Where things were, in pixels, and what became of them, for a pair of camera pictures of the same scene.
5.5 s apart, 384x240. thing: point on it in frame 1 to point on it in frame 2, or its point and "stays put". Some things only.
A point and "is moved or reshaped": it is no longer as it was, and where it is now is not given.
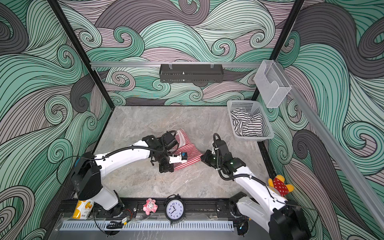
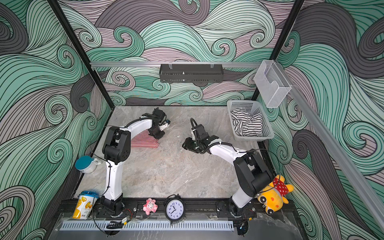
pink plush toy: (150, 206) stays put
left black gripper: (164, 169) to (159, 136)
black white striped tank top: (245, 124) stays put
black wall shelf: (191, 73) stays put
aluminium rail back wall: (141, 64) stays put
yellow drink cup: (82, 209) stays put
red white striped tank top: (193, 154) is moved or reshaped
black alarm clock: (174, 208) stays put
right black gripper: (206, 159) to (187, 145)
